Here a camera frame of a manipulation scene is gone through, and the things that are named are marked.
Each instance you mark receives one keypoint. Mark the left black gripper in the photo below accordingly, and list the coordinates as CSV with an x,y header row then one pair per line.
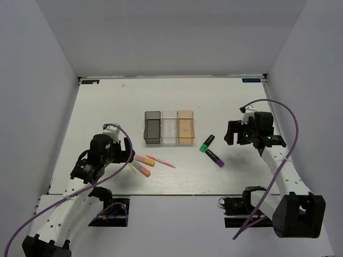
x,y
123,155

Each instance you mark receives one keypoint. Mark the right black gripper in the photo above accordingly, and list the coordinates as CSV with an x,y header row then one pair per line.
x,y
236,126

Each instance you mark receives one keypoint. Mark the orange marker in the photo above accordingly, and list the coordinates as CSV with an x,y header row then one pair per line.
x,y
144,160
141,168

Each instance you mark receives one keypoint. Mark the purple cap black highlighter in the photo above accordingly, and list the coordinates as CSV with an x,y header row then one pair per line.
x,y
214,158

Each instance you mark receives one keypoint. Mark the green cap black highlighter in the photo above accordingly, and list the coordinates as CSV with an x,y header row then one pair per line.
x,y
206,144

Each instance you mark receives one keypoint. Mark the pink thin pen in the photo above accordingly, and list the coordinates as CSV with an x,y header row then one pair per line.
x,y
161,161

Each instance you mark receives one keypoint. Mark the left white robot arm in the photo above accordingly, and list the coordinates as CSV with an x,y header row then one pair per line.
x,y
83,197

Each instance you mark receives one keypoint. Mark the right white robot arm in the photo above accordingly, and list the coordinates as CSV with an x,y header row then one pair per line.
x,y
296,212

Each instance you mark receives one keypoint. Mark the dark grey transparent container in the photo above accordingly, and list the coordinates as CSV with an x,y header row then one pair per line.
x,y
152,129

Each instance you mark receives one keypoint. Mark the right blue table label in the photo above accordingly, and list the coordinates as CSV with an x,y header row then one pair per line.
x,y
251,80

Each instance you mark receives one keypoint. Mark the orange transparent container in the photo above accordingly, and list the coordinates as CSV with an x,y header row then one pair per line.
x,y
186,132

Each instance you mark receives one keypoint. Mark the clear transparent container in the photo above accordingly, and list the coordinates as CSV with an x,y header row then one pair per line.
x,y
169,127

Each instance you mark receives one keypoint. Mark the left black table label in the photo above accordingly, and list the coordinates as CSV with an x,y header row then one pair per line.
x,y
90,82

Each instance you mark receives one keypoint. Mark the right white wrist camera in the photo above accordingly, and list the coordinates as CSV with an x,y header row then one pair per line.
x,y
247,111

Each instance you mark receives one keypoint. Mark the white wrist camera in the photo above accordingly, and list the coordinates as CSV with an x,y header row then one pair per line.
x,y
112,131
247,111

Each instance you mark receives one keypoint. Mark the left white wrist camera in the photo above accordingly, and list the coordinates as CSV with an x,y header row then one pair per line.
x,y
112,131

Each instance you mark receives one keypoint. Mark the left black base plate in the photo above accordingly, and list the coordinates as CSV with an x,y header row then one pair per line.
x,y
115,214

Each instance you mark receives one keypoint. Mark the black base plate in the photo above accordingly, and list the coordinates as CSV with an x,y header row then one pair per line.
x,y
115,214
235,213

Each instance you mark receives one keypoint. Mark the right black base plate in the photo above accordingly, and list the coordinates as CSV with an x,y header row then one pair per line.
x,y
235,213

